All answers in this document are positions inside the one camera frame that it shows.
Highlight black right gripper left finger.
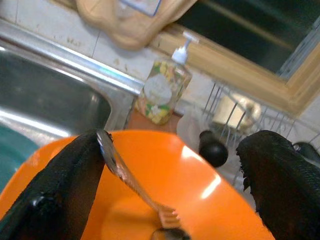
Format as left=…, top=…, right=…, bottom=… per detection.
left=0, top=128, right=107, bottom=240

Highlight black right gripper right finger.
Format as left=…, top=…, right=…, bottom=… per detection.
left=235, top=129, right=320, bottom=240

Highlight silver fork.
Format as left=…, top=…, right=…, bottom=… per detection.
left=95, top=128, right=181, bottom=230

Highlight orange square bowl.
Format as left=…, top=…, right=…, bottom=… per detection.
left=0, top=129, right=276, bottom=240

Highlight teal plate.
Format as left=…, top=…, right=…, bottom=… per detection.
left=0, top=123, right=41, bottom=193

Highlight black round knob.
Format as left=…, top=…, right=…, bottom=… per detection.
left=198, top=129, right=230, bottom=168

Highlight stainless steel sink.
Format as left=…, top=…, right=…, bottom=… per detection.
left=0, top=18, right=146, bottom=151

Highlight cream ceramic mug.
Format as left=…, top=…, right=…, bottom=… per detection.
left=213, top=93, right=262, bottom=128

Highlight floral soap pump bottle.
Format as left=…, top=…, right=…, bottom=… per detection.
left=134, top=31, right=200, bottom=126

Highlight beige cutting board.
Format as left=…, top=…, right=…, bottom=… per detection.
left=74, top=0, right=198, bottom=51

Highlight white blue-edged card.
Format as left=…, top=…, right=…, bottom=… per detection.
left=119, top=0, right=163, bottom=18

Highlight silver wire dish rack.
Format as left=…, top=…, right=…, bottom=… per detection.
left=199, top=82, right=320, bottom=191

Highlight wooden window frame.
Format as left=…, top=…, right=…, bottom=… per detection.
left=148, top=22, right=320, bottom=117

